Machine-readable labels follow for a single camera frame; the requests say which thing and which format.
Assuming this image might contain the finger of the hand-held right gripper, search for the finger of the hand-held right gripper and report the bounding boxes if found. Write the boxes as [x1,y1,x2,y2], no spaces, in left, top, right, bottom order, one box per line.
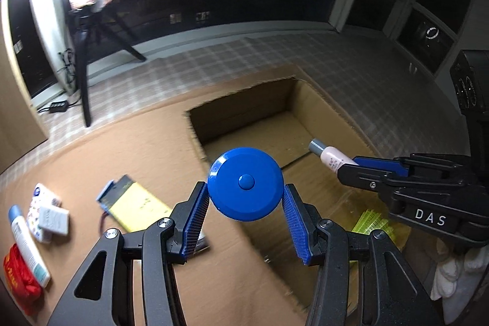
[337,163,390,191]
[353,156,411,178]

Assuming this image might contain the cardboard box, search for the cardboard box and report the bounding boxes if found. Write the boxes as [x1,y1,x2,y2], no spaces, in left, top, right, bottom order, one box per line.
[185,63,411,315]

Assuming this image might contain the white bottle with blue cap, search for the white bottle with blue cap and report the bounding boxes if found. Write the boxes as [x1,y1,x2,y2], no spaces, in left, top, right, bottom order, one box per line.
[8,204,51,288]

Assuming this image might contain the light wooden board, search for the light wooden board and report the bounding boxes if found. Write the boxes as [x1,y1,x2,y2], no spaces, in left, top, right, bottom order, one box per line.
[0,1,50,174]

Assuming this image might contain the yellow box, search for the yellow box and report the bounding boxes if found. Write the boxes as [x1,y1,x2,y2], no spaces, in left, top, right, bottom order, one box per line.
[96,175,211,257]

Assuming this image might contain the red bag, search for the red bag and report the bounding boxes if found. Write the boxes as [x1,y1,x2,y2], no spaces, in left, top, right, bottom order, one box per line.
[3,244,42,298]

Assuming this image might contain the plain white box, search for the plain white box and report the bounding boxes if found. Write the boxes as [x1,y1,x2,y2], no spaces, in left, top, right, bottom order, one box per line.
[37,206,70,236]

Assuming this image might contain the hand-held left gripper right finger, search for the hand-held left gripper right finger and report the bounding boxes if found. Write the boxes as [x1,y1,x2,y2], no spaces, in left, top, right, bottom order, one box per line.
[283,183,444,326]

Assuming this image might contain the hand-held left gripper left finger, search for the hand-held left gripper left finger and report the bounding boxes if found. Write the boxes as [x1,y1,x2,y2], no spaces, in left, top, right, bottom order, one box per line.
[48,181,211,326]

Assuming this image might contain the black cables by tripod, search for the black cables by tripod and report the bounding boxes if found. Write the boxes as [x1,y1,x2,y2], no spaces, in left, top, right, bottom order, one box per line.
[57,49,79,97]

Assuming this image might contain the white patterned box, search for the white patterned box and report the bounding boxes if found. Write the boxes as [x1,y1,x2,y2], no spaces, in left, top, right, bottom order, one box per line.
[26,183,62,243]

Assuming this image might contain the pink tube with grey cap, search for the pink tube with grey cap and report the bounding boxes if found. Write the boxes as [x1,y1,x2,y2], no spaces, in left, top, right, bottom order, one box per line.
[309,138,356,174]

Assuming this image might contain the yellow-green packet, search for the yellow-green packet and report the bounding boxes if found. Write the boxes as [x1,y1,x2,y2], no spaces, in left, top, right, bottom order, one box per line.
[351,209,392,235]

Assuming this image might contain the white fluffy cloth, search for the white fluffy cloth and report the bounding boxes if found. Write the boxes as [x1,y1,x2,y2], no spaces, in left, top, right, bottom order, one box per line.
[430,238,486,302]

